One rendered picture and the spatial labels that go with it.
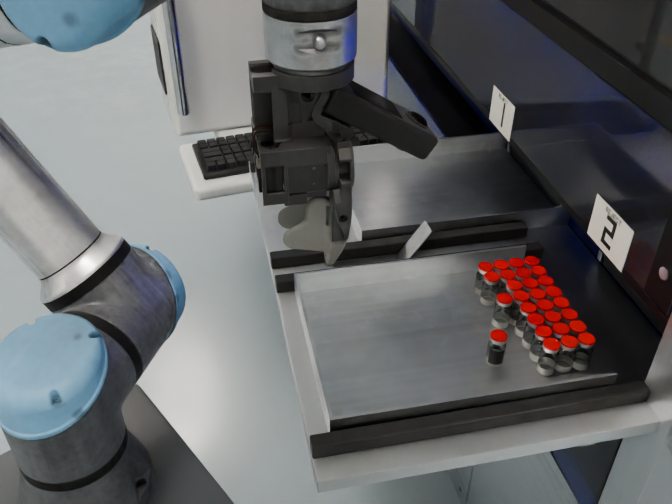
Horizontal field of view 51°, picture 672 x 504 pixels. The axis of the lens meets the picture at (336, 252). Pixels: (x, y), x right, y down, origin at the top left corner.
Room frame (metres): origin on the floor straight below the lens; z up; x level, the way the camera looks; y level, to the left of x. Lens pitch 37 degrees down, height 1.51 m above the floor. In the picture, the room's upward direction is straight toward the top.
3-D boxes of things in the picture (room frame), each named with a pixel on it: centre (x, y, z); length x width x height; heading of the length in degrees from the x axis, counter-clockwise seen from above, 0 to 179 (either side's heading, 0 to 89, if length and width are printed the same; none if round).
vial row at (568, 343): (0.68, -0.26, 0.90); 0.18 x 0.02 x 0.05; 11
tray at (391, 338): (0.66, -0.13, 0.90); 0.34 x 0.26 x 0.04; 101
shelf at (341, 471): (0.83, -0.14, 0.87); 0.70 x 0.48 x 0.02; 12
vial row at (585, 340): (0.69, -0.29, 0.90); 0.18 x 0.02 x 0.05; 11
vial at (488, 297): (0.73, -0.21, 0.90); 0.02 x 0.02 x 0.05
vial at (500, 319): (0.68, -0.22, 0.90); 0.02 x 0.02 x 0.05
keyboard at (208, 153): (1.31, 0.09, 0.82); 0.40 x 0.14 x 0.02; 109
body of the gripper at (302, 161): (0.55, 0.03, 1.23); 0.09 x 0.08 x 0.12; 102
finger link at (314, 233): (0.54, 0.02, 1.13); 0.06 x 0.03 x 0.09; 102
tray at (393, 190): (1.01, -0.18, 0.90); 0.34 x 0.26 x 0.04; 102
